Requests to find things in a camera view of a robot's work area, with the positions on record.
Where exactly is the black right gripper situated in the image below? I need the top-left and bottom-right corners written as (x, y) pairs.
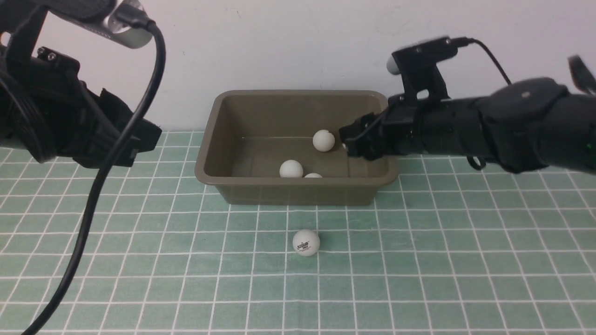
top-left (339, 98), bottom-right (447, 161)

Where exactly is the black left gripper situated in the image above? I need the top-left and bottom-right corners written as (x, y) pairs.
top-left (1, 48), bottom-right (162, 169)

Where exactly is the white ping-pong ball dark smudge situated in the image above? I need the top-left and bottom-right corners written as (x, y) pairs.
top-left (312, 129), bottom-right (336, 152)

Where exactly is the white ping-pong ball with mark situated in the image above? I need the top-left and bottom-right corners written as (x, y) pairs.
top-left (279, 160), bottom-right (304, 178)

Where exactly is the white ping-pong ball red logo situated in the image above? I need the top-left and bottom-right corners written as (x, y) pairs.
top-left (292, 229), bottom-right (321, 257)

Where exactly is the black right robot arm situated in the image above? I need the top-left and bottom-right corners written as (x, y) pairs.
top-left (339, 78), bottom-right (596, 174)

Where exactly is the olive green plastic bin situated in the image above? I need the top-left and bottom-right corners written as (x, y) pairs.
top-left (195, 90), bottom-right (400, 206)

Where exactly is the green checkered table mat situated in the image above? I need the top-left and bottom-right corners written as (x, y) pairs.
top-left (0, 119), bottom-right (596, 335)

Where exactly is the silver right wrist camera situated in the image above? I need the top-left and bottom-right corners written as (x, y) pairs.
top-left (386, 36), bottom-right (458, 103)

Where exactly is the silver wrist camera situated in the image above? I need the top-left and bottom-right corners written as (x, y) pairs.
top-left (36, 0), bottom-right (156, 49)
top-left (386, 36), bottom-right (458, 103)

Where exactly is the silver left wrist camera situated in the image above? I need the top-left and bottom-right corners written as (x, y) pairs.
top-left (36, 0), bottom-right (156, 49)

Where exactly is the black left camera cable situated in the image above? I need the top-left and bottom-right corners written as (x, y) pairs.
top-left (21, 9), bottom-right (167, 335)

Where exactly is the black camera cable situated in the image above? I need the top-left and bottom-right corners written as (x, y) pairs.
top-left (21, 9), bottom-right (167, 335)
top-left (449, 37), bottom-right (513, 85)

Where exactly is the black right camera cable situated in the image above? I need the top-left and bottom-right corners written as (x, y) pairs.
top-left (449, 37), bottom-right (513, 85)

